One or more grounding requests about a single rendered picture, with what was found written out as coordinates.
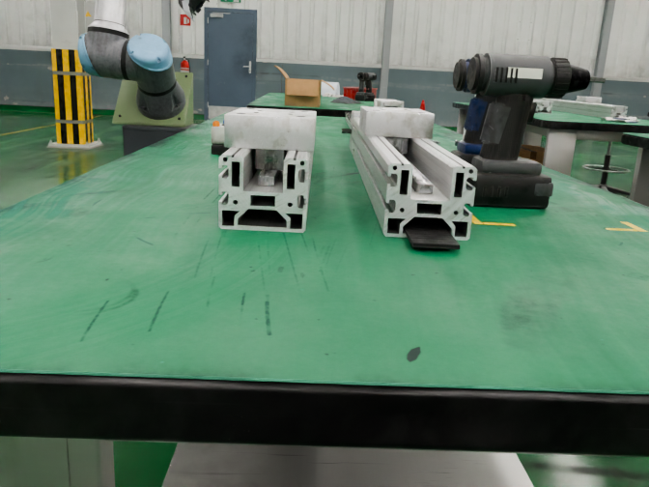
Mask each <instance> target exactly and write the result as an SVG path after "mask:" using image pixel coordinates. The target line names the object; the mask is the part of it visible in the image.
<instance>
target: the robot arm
mask: <svg viewBox="0 0 649 487"><path fill-rule="evenodd" d="M206 1H208V2H210V0H178V2H179V5H180V6H181V8H182V9H183V11H184V12H185V13H186V15H187V16H188V17H189V18H191V19H192V20H193V21H195V20H194V17H193V14H195V15H197V14H196V13H198V14H199V13H200V12H201V11H202V10H201V8H202V7H203V6H204V5H203V4H204V3H205V2H206ZM126 9H127V0H96V4H95V15H94V22H93V23H91V24H90V25H89V26H88V29H87V33H84V34H82V35H80V37H79V40H78V45H77V50H78V57H79V61H80V64H81V66H82V68H83V70H84V71H85V72H86V73H88V74H90V75H96V76H99V77H109V78H116V79H123V80H131V81H137V85H138V89H137V95H136V103H137V106H138V109H139V111H140V112H141V113H142V114H143V115H144V116H146V117H148V118H150V119H154V120H167V119H170V118H173V117H175V116H177V115H178V114H180V113H181V112H182V111H183V109H184V106H185V95H184V91H183V88H182V87H181V85H180V84H179V83H178V81H177V80H176V76H175V71H174V66H173V57H172V54H171V51H170V48H169V46H168V44H167V42H166V41H165V40H164V39H162V38H161V37H159V36H157V35H154V34H148V33H143V34H140V36H138V35H135V36H134V37H132V38H131V39H130V40H129V33H128V32H127V30H126V29H125V20H126ZM195 12H196V13H195Z"/></svg>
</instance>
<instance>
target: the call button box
mask: <svg viewBox="0 0 649 487"><path fill-rule="evenodd" d="M229 149H230V148H227V147H224V124H220V127H212V155H222V154H223V153H225V152H226V151H227V150H229Z"/></svg>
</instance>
